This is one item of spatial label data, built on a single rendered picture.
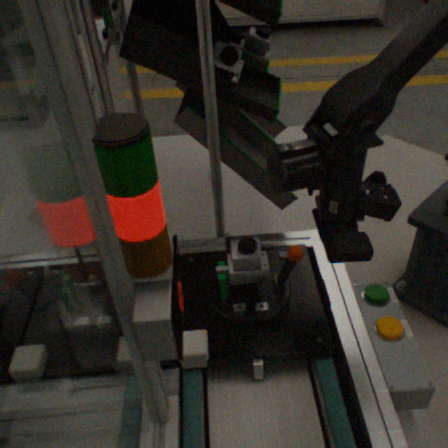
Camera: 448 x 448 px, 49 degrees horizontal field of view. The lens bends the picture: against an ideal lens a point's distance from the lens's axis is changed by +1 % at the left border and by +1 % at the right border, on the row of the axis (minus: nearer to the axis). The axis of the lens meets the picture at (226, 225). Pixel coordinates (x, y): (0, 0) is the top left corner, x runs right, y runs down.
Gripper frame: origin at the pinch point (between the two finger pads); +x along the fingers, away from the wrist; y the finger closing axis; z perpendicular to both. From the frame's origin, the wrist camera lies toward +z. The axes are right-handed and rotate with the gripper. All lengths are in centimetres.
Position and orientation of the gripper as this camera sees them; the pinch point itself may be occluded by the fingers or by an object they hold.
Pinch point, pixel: (332, 239)
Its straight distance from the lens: 77.5
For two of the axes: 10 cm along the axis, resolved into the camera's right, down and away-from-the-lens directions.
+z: 10.0, -0.6, 0.1
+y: -0.5, -6.6, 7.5
